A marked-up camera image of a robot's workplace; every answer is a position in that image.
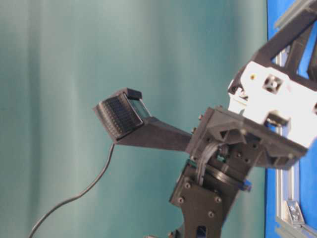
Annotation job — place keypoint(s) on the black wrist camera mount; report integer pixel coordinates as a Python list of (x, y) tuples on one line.
[(128, 122)]

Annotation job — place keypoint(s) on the aluminium extrusion frame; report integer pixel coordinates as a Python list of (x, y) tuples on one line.
[(292, 215)]

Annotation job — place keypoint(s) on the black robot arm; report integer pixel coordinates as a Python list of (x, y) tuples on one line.
[(207, 187)]

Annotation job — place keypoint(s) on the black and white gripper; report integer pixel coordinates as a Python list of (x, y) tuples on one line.
[(273, 110)]

